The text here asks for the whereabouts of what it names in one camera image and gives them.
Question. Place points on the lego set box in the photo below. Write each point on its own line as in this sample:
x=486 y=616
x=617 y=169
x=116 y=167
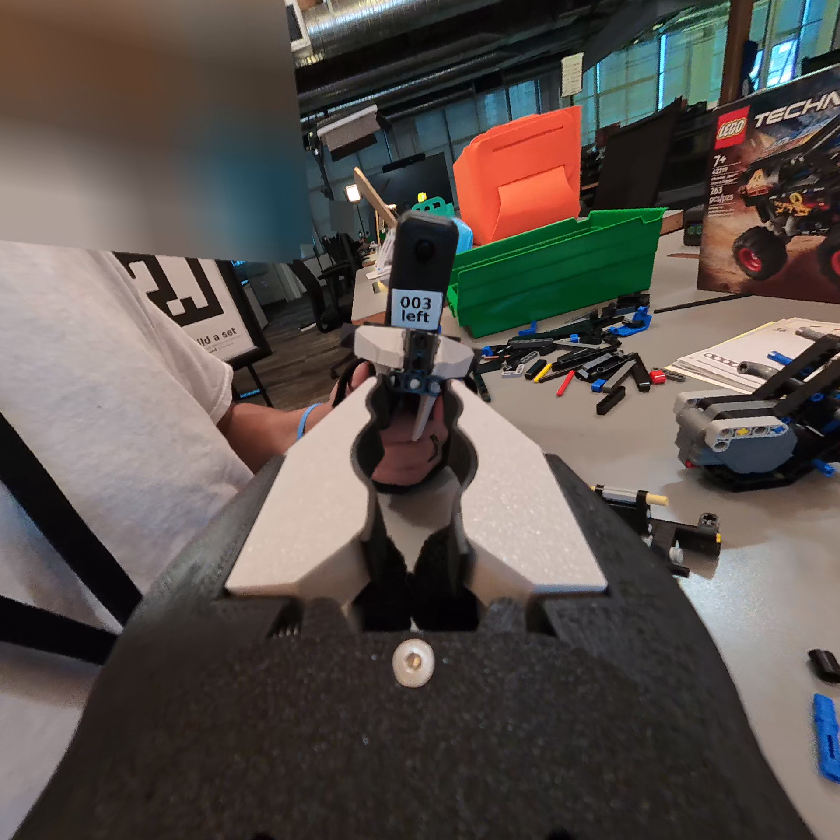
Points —
x=774 y=197

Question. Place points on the long black lego axle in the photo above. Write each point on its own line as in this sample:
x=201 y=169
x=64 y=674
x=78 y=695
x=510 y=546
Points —
x=702 y=303

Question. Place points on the grey lego chassis model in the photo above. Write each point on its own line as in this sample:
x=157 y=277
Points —
x=741 y=433

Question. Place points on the white paper notice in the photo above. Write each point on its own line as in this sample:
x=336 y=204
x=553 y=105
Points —
x=571 y=74

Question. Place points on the person's left forearm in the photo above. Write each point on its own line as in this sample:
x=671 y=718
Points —
x=275 y=426

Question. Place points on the wooden board on stand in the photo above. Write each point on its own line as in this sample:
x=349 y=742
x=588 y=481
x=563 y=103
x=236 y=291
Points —
x=374 y=197

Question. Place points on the green plastic bin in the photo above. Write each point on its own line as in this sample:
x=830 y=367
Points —
x=558 y=275

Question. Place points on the green plastic crate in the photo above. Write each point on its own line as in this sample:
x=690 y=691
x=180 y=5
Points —
x=436 y=205

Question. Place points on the black lego beam assembly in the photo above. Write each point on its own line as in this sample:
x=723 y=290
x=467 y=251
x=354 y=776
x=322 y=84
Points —
x=682 y=535

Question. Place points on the yellow lego axle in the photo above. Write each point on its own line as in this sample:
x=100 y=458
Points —
x=543 y=373

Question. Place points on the pile of small lego pieces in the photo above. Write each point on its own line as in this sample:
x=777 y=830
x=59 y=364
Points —
x=828 y=735

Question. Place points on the light blue plastic container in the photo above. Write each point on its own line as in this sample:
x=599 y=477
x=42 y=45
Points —
x=464 y=235

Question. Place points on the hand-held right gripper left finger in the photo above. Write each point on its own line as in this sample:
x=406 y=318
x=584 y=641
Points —
x=302 y=525

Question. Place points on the black lego bush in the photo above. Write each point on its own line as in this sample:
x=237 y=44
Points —
x=825 y=664

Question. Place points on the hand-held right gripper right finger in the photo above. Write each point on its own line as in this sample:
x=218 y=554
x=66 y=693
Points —
x=531 y=525

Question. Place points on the orange plastic box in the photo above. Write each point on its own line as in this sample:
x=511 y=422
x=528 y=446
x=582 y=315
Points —
x=518 y=177

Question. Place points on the red lego axle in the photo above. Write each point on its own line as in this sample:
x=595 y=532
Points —
x=565 y=384

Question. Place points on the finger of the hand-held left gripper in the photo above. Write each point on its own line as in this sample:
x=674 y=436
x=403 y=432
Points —
x=380 y=348
x=456 y=361

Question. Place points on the framed black white marker sign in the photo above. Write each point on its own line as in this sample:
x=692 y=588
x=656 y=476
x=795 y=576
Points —
x=197 y=295

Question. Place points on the blue wristband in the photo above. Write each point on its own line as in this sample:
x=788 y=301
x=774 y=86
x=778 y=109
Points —
x=307 y=420

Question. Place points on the person's left hand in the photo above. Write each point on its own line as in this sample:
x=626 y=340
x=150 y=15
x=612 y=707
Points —
x=400 y=453

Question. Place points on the stubby black lego beam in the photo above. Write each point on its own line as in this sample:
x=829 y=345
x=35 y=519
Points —
x=413 y=382

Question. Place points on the open lego instruction booklet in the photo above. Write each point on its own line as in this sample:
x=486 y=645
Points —
x=715 y=358

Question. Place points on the blue lego panel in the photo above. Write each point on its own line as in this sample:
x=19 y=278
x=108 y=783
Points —
x=633 y=321

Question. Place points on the silver air duct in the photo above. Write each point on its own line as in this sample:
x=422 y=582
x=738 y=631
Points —
x=394 y=26

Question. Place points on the pile of black lego beams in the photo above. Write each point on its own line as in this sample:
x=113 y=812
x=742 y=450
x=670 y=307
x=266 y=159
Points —
x=590 y=361

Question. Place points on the black monitor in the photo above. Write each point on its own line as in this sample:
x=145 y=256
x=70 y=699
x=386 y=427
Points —
x=420 y=177

